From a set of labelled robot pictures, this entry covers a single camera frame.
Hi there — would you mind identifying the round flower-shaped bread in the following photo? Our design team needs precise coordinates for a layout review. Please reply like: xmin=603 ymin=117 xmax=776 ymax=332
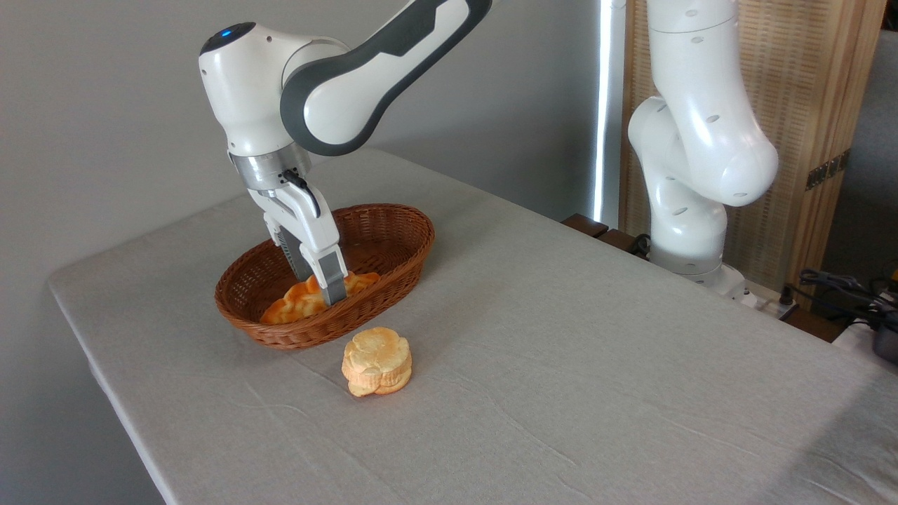
xmin=342 ymin=327 xmax=413 ymax=398

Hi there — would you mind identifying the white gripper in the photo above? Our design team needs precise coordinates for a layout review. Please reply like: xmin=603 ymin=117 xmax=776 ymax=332
xmin=247 ymin=179 xmax=349 ymax=307

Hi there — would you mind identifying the dark metal screen hinge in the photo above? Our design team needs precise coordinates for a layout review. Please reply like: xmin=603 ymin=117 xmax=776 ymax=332
xmin=805 ymin=149 xmax=851 ymax=191

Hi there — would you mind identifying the black cable bundle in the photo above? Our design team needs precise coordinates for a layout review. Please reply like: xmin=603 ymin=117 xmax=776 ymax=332
xmin=780 ymin=269 xmax=898 ymax=330

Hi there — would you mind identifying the orange braided bread loaf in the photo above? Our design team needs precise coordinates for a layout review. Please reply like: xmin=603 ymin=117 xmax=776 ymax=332
xmin=260 ymin=271 xmax=382 ymax=325

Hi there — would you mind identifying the wooden folding screen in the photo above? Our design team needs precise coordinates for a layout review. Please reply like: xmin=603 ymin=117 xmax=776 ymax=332
xmin=621 ymin=0 xmax=888 ymax=309

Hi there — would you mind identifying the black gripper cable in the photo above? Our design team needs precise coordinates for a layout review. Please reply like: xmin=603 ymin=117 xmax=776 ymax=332
xmin=281 ymin=170 xmax=322 ymax=219

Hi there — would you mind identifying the brown wicker oval basket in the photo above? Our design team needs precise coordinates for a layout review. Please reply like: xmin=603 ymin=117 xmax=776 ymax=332
xmin=215 ymin=203 xmax=436 ymax=350

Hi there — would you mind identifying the dark brown wooden furniture edge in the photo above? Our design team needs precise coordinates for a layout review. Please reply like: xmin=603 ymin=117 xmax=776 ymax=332
xmin=563 ymin=214 xmax=650 ymax=259

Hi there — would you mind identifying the grey tablecloth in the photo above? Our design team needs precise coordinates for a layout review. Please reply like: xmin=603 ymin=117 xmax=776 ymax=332
xmin=48 ymin=149 xmax=898 ymax=505

